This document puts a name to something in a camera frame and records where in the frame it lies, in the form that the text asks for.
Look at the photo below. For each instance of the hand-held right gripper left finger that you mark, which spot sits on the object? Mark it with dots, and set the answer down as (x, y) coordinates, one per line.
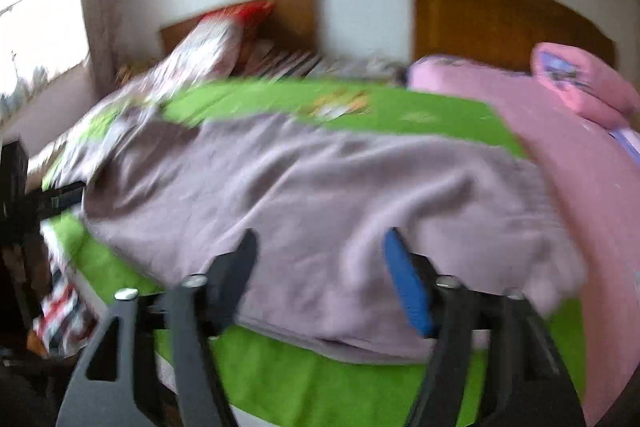
(235, 277)

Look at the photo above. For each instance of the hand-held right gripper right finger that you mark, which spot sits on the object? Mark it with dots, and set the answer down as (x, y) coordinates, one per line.
(407, 287)

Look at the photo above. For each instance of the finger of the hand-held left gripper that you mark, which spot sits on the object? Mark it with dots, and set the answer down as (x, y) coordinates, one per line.
(57, 201)

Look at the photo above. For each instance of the mauve pants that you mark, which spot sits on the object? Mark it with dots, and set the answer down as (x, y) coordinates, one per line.
(300, 207)

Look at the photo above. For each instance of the red white patterned cloth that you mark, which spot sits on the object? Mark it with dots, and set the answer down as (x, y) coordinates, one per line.
(62, 307)

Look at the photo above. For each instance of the green printed blanket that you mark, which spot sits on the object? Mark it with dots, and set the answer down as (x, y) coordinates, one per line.
(280, 387)

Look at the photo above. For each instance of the bright window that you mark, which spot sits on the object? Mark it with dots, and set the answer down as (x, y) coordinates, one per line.
(40, 22)

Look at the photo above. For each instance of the pink bedspread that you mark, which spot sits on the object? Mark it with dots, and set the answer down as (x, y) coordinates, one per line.
(585, 187)

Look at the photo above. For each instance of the red and white pillow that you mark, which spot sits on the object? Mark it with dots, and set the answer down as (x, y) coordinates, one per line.
(210, 47)

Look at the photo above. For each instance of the striped bed cloth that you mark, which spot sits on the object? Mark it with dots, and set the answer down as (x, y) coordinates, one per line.
(320, 62)

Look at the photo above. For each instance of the small wooden headboard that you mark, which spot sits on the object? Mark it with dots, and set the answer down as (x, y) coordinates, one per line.
(295, 19)

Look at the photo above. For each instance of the pink printed pillow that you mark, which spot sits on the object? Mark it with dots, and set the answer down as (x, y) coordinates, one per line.
(575, 79)

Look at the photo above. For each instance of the large wooden headboard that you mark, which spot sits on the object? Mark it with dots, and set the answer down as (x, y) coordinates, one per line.
(490, 17)

